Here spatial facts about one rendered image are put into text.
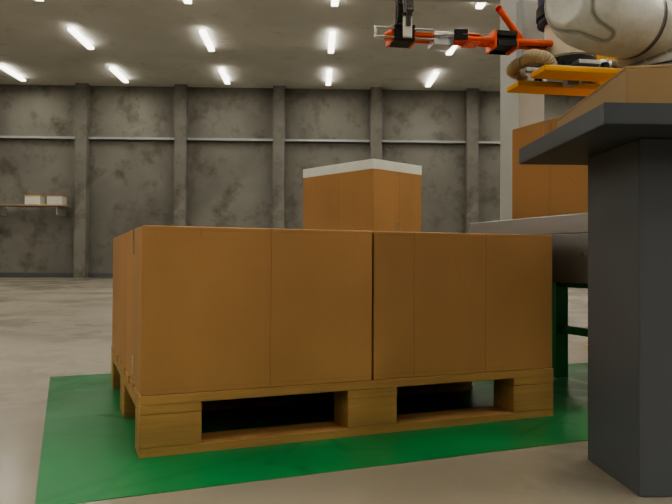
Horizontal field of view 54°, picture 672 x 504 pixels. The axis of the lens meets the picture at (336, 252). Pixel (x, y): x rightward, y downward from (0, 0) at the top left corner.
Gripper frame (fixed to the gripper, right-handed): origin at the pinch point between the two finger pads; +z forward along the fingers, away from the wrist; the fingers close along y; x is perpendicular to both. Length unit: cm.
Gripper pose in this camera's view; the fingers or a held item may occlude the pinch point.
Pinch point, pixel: (403, 34)
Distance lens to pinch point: 231.1
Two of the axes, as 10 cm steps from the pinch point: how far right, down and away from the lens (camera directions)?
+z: 0.0, 10.0, -0.1
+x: -9.9, -0.1, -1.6
